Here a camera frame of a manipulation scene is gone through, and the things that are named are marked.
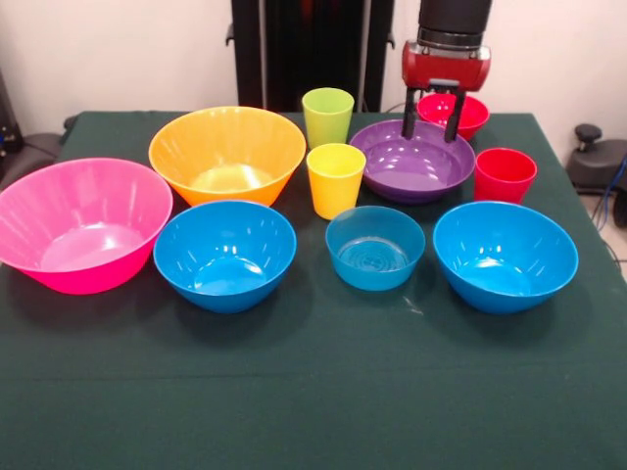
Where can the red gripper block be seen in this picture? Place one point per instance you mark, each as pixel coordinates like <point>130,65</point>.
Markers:
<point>446,63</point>

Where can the purple plastic bowl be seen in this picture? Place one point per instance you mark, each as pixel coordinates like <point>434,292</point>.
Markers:
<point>416,171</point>

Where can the green plastic cup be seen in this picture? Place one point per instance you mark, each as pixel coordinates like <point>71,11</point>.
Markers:
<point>327,117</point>

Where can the blue plastic bowl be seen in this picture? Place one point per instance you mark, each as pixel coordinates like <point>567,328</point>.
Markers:
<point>504,254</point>
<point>225,254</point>

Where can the black computer tower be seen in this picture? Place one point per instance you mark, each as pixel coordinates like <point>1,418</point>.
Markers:
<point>7,122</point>

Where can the small red plastic bowl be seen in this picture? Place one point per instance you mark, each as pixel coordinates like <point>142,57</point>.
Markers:
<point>476,117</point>

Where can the red plastic cup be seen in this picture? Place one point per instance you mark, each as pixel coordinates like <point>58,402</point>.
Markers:
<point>504,176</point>

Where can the yellow plastic cup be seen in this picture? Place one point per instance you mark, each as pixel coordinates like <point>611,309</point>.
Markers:
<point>335,186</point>

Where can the small teal blue bowl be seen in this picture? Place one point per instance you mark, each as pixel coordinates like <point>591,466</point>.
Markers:
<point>374,254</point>

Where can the large orange plastic bowl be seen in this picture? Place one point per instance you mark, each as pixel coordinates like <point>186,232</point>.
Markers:
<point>225,147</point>

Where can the dark green tablecloth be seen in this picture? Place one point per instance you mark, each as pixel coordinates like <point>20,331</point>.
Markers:
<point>313,382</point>

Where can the large pink plastic bowl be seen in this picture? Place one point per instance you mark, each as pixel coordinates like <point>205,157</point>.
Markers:
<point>83,235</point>

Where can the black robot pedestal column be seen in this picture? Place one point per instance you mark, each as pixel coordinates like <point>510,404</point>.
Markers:
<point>313,49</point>

